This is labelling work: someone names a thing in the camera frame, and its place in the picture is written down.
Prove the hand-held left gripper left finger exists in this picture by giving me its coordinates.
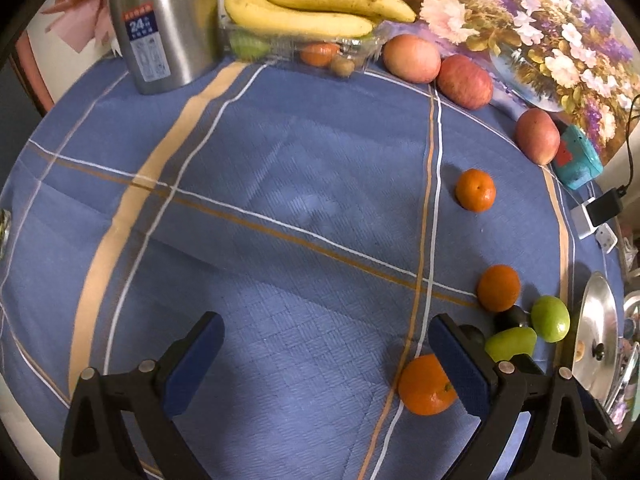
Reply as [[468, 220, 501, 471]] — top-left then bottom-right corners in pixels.
[[59, 311, 226, 480]]

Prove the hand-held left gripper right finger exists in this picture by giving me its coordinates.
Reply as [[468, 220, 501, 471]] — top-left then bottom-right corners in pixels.
[[428, 313, 608, 480]]

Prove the oblong green fruit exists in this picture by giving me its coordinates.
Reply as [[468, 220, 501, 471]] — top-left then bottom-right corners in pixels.
[[484, 326, 538, 363]]

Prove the round green fruit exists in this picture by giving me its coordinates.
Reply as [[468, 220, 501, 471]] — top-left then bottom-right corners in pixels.
[[530, 295, 571, 343]]

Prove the stainless steel bowl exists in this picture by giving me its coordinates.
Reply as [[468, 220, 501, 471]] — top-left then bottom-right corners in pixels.
[[570, 271, 626, 411]]

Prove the blue plaid tablecloth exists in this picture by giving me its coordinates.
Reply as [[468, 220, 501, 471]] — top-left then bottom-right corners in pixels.
[[0, 55, 576, 480]]

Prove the white plug adapter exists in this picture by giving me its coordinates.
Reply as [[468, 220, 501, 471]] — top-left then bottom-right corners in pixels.
[[595, 222, 619, 251]]

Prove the black charger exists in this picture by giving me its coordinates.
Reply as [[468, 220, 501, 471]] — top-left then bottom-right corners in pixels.
[[587, 187, 624, 225]]

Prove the teal tin box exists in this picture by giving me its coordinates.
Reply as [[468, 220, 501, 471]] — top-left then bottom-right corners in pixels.
[[552, 122, 604, 191]]

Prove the large red apple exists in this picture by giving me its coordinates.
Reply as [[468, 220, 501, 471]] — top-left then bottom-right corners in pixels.
[[516, 107, 561, 166]]

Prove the dark red apple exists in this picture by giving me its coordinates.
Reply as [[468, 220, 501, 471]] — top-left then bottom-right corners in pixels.
[[437, 54, 495, 111]]

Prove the pale red apple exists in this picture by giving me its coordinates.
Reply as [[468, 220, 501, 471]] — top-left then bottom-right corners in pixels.
[[383, 34, 442, 84]]

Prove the brown kiwi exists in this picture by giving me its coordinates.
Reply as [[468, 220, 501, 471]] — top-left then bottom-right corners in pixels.
[[330, 55, 357, 80]]

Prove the clear plastic tray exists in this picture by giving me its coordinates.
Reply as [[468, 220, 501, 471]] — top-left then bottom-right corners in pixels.
[[220, 15, 389, 69]]

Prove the small orange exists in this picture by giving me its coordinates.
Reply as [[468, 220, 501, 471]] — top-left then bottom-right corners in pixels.
[[300, 42, 342, 67]]

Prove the stainless steel thermos jug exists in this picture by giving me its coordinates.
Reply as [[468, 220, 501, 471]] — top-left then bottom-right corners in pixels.
[[107, 0, 224, 96]]

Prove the floral painting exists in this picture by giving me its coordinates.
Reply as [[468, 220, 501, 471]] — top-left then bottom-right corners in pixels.
[[340, 0, 640, 167]]

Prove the black cable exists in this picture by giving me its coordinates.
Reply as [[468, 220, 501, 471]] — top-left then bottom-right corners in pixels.
[[619, 92, 640, 197]]

